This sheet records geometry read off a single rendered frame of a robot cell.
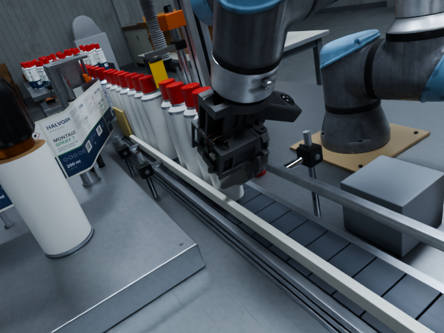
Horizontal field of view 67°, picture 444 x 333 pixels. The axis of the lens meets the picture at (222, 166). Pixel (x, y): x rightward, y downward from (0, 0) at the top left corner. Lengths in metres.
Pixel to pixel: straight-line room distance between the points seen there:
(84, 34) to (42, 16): 1.10
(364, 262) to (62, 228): 0.47
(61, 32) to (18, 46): 0.95
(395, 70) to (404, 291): 0.39
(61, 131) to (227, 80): 0.53
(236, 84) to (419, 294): 0.30
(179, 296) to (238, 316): 0.10
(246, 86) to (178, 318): 0.33
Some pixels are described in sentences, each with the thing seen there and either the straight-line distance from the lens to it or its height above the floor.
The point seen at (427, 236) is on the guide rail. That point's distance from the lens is 0.39.
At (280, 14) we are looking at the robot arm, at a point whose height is 1.18.
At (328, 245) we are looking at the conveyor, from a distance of 0.49.
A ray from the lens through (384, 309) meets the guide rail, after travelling 0.38.
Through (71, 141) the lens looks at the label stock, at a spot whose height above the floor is 1.00.
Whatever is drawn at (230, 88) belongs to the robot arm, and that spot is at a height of 1.12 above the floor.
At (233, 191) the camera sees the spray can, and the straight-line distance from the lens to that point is 0.58.
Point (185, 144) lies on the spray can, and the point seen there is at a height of 0.98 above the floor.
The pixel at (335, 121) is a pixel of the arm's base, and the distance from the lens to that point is 0.77.
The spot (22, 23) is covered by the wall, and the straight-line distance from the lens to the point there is 9.12.
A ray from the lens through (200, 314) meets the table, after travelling 0.51.
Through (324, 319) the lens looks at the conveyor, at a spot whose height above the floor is 0.84.
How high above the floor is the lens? 1.21
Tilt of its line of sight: 27 degrees down
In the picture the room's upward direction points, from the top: 16 degrees counter-clockwise
